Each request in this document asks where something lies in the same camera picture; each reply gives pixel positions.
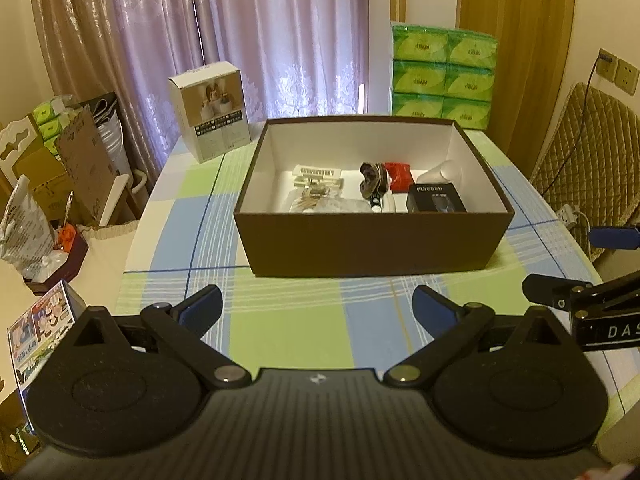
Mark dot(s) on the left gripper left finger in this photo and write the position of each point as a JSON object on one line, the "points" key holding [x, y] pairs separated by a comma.
{"points": [[177, 332]]}

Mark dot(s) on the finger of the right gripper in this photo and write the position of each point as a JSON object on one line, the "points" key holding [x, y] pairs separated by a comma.
{"points": [[565, 294], [615, 238]]}

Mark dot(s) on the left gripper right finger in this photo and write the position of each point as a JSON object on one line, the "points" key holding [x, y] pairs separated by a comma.
{"points": [[455, 329]]}

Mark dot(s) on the clear plastic cup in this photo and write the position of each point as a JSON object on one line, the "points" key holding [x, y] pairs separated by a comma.
{"points": [[446, 172]]}

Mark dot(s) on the red candy wrapper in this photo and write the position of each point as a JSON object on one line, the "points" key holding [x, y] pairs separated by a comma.
{"points": [[400, 176]]}

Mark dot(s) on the bag of dental floss picks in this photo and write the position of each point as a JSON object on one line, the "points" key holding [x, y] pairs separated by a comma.
{"points": [[357, 207]]}

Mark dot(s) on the bag of cotton swabs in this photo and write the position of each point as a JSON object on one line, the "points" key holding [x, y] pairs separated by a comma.
{"points": [[308, 204]]}

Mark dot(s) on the cream hair claw clip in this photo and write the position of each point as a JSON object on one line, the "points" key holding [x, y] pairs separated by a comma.
{"points": [[318, 181]]}

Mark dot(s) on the white electric toothbrush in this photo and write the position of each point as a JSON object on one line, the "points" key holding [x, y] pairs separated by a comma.
{"points": [[389, 203]]}

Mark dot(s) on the white power strip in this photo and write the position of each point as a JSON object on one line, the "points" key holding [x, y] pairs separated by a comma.
{"points": [[571, 215]]}

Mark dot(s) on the quilted brown chair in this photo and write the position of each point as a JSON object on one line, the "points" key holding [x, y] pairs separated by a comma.
{"points": [[592, 163]]}

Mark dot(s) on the checked tablecloth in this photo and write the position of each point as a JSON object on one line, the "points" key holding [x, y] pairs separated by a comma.
{"points": [[187, 239]]}

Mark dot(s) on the brown cardboard storage box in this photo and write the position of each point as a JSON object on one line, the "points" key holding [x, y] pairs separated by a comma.
{"points": [[280, 243]]}

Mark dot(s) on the black Flyco box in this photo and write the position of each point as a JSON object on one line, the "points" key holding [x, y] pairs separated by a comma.
{"points": [[434, 197]]}

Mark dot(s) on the blue printed book box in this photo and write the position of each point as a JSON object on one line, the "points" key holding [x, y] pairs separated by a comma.
{"points": [[38, 331]]}

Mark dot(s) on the crumpled silver plastic bag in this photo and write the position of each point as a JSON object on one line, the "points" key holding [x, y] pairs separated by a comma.
{"points": [[27, 238]]}

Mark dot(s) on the brown cardboard carton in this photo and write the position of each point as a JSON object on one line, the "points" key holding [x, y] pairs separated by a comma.
{"points": [[78, 182]]}

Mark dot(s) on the white product box with photo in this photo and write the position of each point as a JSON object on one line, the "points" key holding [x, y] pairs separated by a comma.
{"points": [[210, 109]]}

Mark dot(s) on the green tissue pack bundle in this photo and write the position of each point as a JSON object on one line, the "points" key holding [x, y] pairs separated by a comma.
{"points": [[446, 73]]}

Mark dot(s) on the purple curtain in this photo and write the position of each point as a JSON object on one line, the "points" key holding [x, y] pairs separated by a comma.
{"points": [[296, 58]]}

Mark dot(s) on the wall power socket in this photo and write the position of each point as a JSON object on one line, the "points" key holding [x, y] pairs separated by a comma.
{"points": [[618, 71]]}

